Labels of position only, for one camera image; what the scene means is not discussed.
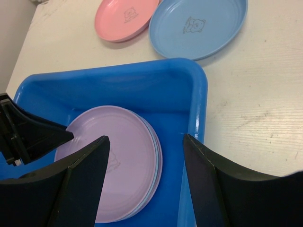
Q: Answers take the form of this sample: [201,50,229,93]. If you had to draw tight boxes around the purple plate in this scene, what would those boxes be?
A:
[54,105,161,224]

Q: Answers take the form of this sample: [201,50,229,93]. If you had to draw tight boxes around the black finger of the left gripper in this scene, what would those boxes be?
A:
[0,93,74,166]

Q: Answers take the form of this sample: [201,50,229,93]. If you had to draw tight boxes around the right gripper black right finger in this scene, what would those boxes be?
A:
[183,134,303,227]

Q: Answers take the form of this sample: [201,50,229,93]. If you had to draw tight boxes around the blue plastic bin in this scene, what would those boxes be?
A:
[0,58,208,227]

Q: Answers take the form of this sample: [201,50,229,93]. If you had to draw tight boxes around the pink plate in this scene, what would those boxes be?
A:
[94,0,160,43]

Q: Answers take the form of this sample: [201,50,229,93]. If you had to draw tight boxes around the blue plate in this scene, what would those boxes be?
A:
[149,0,248,61]
[127,113,163,219]

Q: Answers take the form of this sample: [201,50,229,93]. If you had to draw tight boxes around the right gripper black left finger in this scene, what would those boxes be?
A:
[0,136,110,227]

